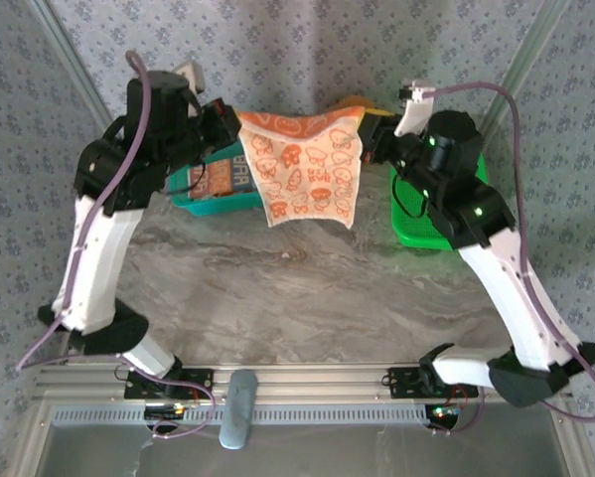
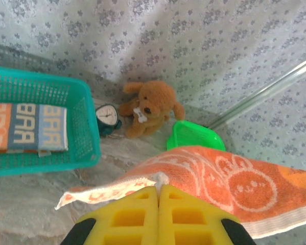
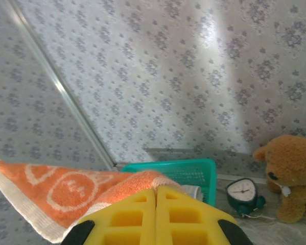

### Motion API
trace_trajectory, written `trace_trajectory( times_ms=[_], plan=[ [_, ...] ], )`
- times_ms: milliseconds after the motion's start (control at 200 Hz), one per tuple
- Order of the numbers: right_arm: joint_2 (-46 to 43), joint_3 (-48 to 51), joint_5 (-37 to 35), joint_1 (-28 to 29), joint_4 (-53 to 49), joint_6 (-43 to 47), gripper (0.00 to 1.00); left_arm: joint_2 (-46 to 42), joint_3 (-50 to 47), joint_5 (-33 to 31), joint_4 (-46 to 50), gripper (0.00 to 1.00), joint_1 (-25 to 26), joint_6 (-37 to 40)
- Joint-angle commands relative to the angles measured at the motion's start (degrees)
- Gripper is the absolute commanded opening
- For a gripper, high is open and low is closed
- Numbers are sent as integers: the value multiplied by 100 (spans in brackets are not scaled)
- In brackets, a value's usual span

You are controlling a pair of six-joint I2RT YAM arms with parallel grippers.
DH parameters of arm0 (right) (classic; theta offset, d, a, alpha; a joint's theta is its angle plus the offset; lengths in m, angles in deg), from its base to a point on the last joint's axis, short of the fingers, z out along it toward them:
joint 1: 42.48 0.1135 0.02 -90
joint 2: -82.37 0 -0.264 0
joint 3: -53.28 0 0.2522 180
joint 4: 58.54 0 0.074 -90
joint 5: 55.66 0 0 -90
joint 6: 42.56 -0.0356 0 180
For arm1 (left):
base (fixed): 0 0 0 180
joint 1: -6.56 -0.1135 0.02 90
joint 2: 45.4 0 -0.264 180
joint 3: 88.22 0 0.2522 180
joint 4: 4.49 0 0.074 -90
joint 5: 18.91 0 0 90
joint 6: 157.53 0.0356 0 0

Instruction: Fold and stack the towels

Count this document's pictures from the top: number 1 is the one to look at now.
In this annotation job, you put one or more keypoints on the blue orange letter towel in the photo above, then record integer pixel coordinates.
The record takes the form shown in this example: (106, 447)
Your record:
(222, 176)

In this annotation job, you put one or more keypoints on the pale orange rabbit towel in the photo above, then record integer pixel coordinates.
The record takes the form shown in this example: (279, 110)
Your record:
(307, 169)

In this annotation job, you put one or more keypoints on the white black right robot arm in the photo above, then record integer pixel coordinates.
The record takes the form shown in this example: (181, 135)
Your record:
(515, 298)

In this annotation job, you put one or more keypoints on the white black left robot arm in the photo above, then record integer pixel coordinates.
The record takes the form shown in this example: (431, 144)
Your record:
(103, 268)

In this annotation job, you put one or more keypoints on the brown teddy bear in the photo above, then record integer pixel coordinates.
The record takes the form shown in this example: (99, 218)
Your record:
(354, 101)

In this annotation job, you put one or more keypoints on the teal plastic basket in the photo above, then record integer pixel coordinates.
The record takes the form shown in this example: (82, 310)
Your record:
(217, 205)

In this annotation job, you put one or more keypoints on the green plastic basket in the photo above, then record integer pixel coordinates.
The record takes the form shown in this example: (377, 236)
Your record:
(416, 233)

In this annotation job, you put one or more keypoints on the small circuit board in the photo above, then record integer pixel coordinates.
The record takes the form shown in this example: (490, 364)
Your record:
(165, 411)
(443, 415)

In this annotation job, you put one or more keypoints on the aluminium corner post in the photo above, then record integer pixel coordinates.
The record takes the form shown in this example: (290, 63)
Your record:
(62, 45)
(536, 45)

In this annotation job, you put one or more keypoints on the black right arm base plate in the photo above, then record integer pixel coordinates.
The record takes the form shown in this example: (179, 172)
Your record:
(401, 382)

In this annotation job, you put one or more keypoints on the aluminium front rail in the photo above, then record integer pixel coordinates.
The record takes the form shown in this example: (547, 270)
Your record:
(317, 382)

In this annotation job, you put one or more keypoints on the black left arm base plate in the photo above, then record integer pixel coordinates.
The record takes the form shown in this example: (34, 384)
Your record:
(197, 380)

